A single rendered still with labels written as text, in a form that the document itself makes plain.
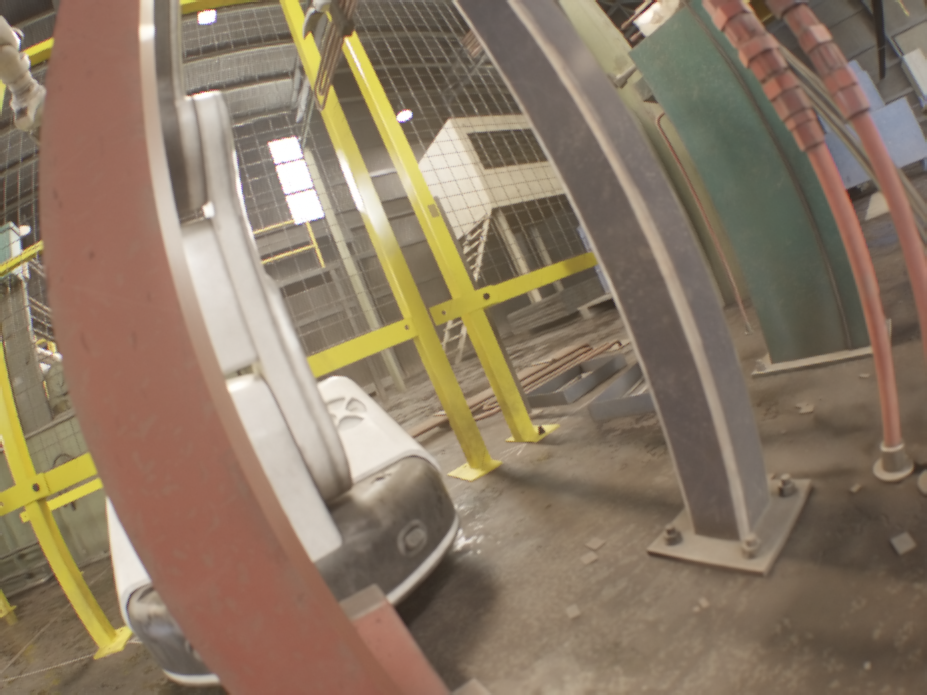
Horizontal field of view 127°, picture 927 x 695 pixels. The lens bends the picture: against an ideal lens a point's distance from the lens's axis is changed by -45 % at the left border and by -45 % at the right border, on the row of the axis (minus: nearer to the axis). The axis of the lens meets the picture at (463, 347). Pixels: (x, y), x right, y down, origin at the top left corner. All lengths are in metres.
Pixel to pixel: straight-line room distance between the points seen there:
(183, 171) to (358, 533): 0.47
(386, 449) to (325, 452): 0.20
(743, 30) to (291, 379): 0.60
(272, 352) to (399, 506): 0.24
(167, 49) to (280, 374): 0.46
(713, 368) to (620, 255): 0.14
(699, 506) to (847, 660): 0.25
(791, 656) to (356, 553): 0.44
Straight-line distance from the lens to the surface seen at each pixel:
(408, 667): 0.38
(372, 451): 0.66
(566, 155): 0.44
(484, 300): 1.17
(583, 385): 1.45
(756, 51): 0.48
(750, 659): 0.41
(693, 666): 0.41
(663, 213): 0.43
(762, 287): 0.97
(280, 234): 12.10
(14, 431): 1.22
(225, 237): 0.53
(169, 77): 0.63
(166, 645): 0.58
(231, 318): 0.50
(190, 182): 0.55
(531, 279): 1.29
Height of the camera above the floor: 0.33
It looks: 1 degrees down
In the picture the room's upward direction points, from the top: 23 degrees counter-clockwise
